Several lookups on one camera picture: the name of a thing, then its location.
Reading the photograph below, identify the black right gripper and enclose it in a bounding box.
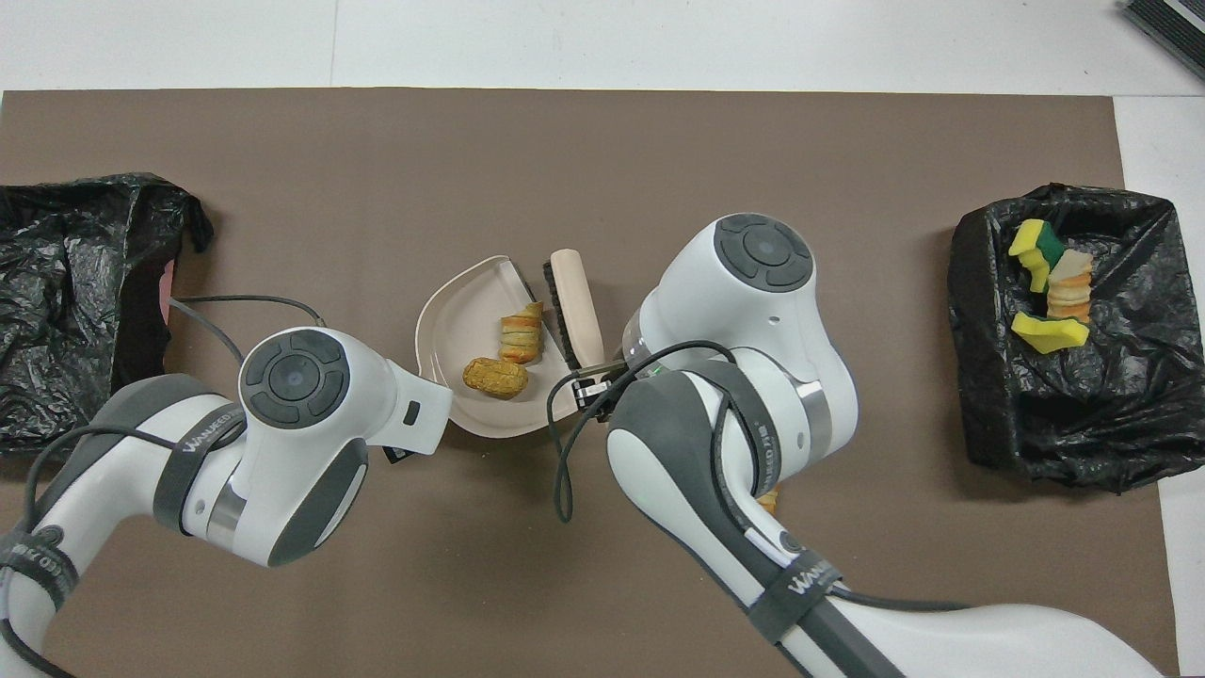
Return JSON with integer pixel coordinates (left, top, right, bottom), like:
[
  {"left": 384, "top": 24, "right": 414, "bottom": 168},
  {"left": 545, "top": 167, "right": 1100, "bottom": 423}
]
[{"left": 571, "top": 363, "right": 630, "bottom": 415}]

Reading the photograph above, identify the beige hand brush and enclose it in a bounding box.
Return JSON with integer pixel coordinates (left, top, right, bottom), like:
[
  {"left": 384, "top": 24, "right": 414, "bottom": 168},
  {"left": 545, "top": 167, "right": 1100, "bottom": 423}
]
[{"left": 542, "top": 249, "right": 606, "bottom": 371}]

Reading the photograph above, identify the pale striped croissant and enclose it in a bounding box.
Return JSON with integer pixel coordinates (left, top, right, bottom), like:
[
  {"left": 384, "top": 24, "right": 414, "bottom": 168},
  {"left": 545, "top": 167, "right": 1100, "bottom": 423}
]
[{"left": 498, "top": 301, "right": 546, "bottom": 365}]

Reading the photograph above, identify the brown bread roll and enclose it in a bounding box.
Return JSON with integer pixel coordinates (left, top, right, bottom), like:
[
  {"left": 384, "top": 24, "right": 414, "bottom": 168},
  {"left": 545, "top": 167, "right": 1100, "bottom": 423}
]
[{"left": 461, "top": 357, "right": 530, "bottom": 401}]

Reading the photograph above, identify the beige plastic dustpan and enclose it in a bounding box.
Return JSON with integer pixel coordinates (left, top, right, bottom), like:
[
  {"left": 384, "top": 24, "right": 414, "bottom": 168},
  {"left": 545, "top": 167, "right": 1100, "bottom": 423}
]
[{"left": 415, "top": 254, "right": 608, "bottom": 440}]

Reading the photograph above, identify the yellow green sponge piece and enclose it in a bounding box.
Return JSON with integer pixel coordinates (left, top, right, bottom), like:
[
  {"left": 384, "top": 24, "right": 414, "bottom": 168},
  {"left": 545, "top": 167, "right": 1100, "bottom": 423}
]
[
  {"left": 1010, "top": 312, "right": 1091, "bottom": 355},
  {"left": 1007, "top": 218, "right": 1067, "bottom": 293}
]

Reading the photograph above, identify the large striped croissant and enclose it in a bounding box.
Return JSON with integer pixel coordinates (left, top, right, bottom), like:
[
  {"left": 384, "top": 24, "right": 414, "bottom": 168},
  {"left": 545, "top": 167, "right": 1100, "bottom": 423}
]
[{"left": 1045, "top": 250, "right": 1095, "bottom": 324}]

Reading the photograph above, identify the black bag lined bin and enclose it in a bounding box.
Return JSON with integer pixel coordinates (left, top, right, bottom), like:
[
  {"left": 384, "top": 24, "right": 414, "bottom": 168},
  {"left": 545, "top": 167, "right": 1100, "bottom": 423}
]
[
  {"left": 947, "top": 183, "right": 1192, "bottom": 494},
  {"left": 0, "top": 172, "right": 215, "bottom": 462}
]

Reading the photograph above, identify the brown paper table mat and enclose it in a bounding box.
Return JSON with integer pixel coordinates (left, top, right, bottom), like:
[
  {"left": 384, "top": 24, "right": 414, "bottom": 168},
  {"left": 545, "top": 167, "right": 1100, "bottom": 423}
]
[{"left": 0, "top": 89, "right": 1181, "bottom": 678}]

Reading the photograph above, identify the dark ribbed panel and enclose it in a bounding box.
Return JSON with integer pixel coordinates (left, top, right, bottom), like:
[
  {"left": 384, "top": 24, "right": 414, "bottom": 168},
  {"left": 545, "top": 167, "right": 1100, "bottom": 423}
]
[{"left": 1120, "top": 0, "right": 1205, "bottom": 82}]

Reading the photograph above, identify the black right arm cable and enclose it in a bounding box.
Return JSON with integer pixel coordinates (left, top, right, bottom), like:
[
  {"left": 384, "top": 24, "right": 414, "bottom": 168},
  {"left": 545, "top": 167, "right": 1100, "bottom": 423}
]
[{"left": 546, "top": 339, "right": 971, "bottom": 613}]

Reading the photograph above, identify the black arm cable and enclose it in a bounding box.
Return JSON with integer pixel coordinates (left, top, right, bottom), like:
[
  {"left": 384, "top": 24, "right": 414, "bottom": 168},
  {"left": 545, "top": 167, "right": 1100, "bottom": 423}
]
[
  {"left": 546, "top": 339, "right": 971, "bottom": 613},
  {"left": 0, "top": 294, "right": 326, "bottom": 678}
]

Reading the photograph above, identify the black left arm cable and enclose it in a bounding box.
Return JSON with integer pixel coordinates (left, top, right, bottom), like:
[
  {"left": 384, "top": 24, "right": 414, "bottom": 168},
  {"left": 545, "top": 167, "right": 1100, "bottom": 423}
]
[{"left": 0, "top": 294, "right": 326, "bottom": 678}]

